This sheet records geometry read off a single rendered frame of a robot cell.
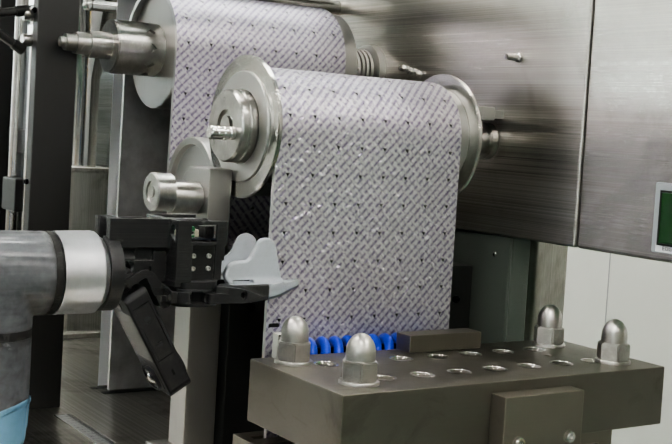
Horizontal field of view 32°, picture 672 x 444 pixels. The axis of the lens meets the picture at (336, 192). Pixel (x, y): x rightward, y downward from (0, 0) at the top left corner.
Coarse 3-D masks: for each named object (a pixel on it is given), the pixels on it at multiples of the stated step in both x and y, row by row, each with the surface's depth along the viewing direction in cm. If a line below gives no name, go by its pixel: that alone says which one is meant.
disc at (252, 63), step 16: (240, 64) 121; (256, 64) 119; (224, 80) 124; (272, 80) 116; (272, 96) 116; (272, 112) 116; (272, 128) 116; (272, 144) 116; (272, 160) 116; (256, 176) 118; (240, 192) 121; (256, 192) 118
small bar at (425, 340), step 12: (408, 336) 120; (420, 336) 120; (432, 336) 121; (444, 336) 122; (456, 336) 123; (468, 336) 124; (480, 336) 125; (396, 348) 121; (408, 348) 120; (420, 348) 120; (432, 348) 121; (444, 348) 122; (456, 348) 123; (468, 348) 124
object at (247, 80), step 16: (240, 80) 121; (256, 80) 118; (256, 96) 118; (464, 112) 131; (464, 128) 130; (256, 144) 118; (464, 144) 130; (256, 160) 118; (464, 160) 131; (240, 176) 120
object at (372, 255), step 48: (288, 192) 117; (336, 192) 120; (384, 192) 124; (432, 192) 127; (288, 240) 118; (336, 240) 121; (384, 240) 124; (432, 240) 128; (336, 288) 121; (384, 288) 125; (432, 288) 128
